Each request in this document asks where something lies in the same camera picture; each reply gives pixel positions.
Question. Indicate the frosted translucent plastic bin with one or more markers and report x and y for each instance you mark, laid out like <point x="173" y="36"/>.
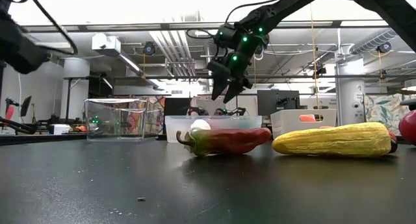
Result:
<point x="240" y="120"/>

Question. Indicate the small dark purple fruit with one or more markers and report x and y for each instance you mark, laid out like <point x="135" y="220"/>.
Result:
<point x="394" y="147"/>

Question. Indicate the orange-patterned fabric panel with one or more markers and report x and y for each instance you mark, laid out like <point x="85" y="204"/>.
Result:
<point x="156" y="104"/>

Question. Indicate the clear acrylic box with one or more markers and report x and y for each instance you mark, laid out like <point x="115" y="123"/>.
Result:
<point x="113" y="120"/>

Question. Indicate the white cauliflower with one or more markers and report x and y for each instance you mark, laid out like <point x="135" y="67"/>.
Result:
<point x="200" y="125"/>

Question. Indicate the white round pillar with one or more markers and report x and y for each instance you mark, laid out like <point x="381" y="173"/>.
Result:
<point x="75" y="87"/>

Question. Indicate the yellow corn cob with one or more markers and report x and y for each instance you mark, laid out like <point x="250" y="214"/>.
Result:
<point x="331" y="141"/>

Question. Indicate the black ceiling-mounted reel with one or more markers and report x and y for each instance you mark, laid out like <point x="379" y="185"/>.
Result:
<point x="384" y="47"/>
<point x="149" y="48"/>

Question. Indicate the black computer monitor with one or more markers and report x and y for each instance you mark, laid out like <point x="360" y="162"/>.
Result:
<point x="276" y="102"/>

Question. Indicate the leaf-patterned fabric panel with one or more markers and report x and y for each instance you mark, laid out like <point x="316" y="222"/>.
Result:
<point x="386" y="112"/>

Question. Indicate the red apple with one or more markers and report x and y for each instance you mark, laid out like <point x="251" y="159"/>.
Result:
<point x="409" y="128"/>

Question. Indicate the red and green chili pepper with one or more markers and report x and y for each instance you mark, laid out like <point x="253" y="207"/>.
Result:
<point x="227" y="139"/>

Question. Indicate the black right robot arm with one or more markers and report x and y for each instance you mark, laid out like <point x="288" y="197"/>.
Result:
<point x="292" y="4"/>

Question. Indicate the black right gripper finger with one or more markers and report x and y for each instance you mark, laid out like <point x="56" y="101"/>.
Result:
<point x="233" y="92"/>
<point x="219" y="87"/>

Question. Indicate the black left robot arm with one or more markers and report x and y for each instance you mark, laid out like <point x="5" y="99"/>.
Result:
<point x="16" y="48"/>

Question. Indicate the silver ribbed ceiling duct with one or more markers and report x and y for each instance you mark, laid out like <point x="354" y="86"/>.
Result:
<point x="373" y="41"/>

